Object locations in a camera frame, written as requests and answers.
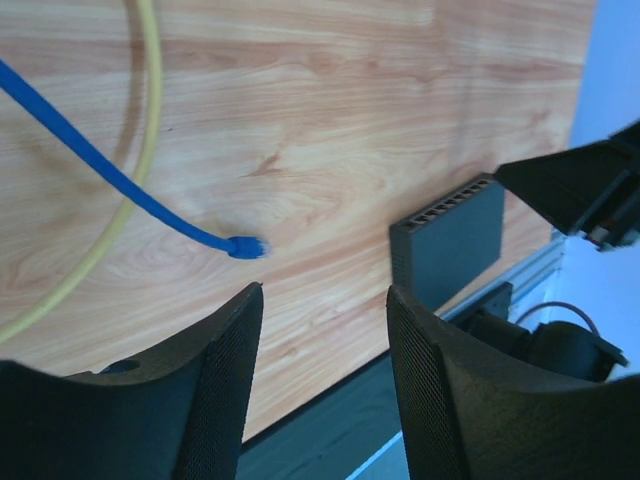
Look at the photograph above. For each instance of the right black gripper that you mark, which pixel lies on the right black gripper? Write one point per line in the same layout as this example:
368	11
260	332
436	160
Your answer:
590	191

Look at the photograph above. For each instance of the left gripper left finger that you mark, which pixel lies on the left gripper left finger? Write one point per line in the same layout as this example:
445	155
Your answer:
176	410

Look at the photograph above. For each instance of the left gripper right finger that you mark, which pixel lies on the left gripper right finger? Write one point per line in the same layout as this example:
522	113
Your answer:
469	411

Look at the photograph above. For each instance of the black network switch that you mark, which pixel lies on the black network switch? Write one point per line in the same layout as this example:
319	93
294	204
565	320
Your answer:
441	248

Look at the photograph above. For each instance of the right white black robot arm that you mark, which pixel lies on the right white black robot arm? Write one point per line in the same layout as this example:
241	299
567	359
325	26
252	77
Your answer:
559	346

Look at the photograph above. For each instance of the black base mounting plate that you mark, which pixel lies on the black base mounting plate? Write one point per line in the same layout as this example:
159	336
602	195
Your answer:
331	435

